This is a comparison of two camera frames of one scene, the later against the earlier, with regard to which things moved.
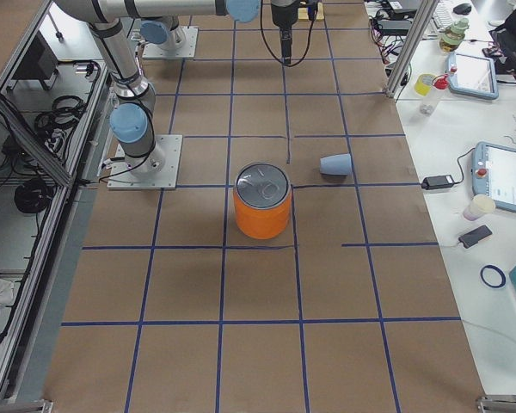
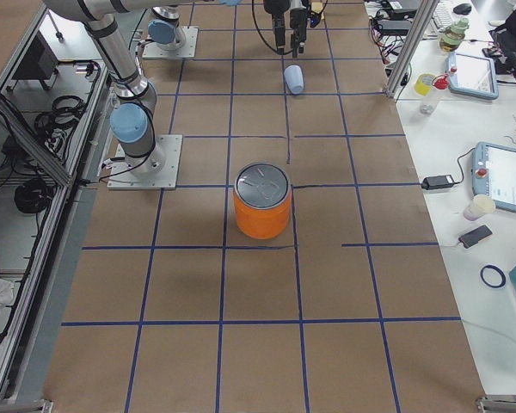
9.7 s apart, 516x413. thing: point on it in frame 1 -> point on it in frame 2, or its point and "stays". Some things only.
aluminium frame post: (410, 48) stays
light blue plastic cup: (339, 163) -> (293, 77)
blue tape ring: (499, 271) stays
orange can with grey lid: (262, 199) stays
